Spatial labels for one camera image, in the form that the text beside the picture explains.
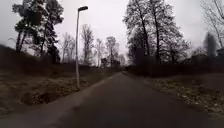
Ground brown grass verge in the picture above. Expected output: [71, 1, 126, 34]
[0, 68, 121, 116]

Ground grey street lamp pole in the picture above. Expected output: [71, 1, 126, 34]
[74, 5, 90, 89]

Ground dark asphalt path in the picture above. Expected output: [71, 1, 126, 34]
[46, 71, 224, 128]

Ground pale path edge strip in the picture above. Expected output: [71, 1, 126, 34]
[0, 72, 122, 128]

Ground bare tree branches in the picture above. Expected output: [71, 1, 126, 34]
[199, 0, 224, 48]

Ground long dark hedge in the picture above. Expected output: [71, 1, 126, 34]
[125, 54, 224, 79]

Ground group of pine trees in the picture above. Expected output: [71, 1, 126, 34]
[11, 0, 65, 64]

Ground leaf-strewn grass verge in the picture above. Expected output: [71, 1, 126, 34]
[122, 71, 224, 118]

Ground group of tall dark trees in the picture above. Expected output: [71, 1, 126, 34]
[122, 0, 192, 66]

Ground row of bare distant trees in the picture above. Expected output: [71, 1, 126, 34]
[59, 23, 127, 68]

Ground dark bushes on slope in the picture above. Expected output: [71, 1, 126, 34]
[0, 44, 122, 77]

